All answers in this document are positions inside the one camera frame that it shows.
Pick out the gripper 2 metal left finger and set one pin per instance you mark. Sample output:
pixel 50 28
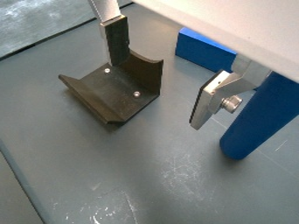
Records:
pixel 114 28

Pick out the gripper 2 metal right finger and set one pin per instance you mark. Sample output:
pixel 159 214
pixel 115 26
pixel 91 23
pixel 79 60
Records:
pixel 219 92

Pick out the blue round cylinder peg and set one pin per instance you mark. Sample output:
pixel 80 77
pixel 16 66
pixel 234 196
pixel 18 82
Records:
pixel 270 110

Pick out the black curved cradle holder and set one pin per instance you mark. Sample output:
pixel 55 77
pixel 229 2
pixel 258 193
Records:
pixel 116 91

